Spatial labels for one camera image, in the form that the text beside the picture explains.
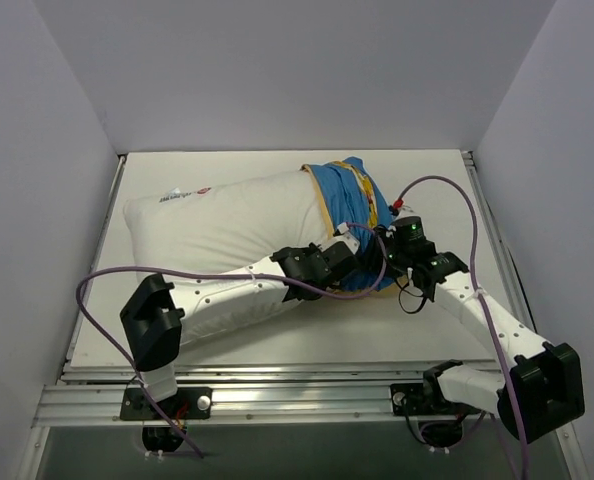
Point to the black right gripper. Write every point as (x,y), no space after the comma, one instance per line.
(383,248)

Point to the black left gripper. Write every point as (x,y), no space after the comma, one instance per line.
(359,258)

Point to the blue Pikachu pillowcase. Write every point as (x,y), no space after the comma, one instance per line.
(346,193)

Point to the white pillow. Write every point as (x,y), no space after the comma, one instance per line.
(222,228)

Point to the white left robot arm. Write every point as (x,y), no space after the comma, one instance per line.
(161,315)

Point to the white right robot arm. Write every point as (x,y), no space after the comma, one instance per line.
(539,387)

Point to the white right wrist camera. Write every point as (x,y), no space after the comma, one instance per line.
(399,210)

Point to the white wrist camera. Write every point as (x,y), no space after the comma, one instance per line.
(399,210)
(343,234)

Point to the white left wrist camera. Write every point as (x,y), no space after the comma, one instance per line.
(343,234)

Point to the aluminium right side rail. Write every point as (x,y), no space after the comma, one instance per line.
(504,260)

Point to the aluminium rail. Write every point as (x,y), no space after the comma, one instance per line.
(98,244)
(504,260)

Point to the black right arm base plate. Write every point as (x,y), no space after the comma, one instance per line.
(412,400)

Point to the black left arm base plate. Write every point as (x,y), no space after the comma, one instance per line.
(189,403)

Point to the aluminium left side rail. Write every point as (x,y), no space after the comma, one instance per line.
(98,244)

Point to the aluminium front rail frame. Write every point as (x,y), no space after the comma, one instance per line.
(275,394)

